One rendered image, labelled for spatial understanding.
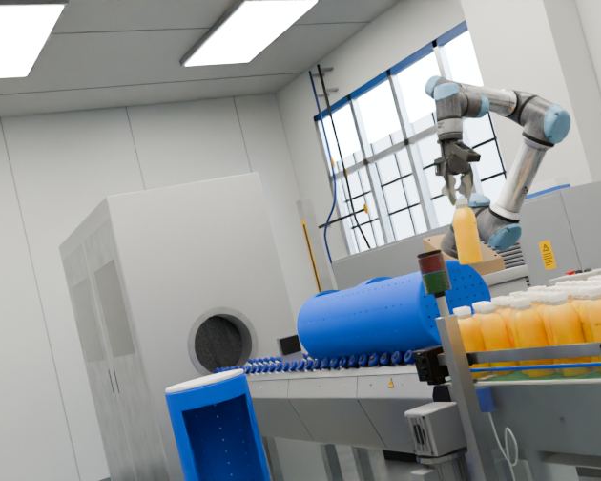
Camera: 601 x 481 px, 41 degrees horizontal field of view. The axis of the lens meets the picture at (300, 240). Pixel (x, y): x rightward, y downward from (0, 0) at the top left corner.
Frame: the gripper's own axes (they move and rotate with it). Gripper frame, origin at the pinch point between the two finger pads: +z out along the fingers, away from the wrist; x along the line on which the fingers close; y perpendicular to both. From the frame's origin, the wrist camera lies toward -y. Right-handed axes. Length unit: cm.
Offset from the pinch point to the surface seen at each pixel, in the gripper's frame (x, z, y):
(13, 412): 105, 107, 512
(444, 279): 31, 22, -36
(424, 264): 35, 18, -34
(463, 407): 29, 53, -36
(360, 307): 13, 30, 47
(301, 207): -17, -16, 160
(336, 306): 13, 30, 65
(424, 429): 28, 61, -14
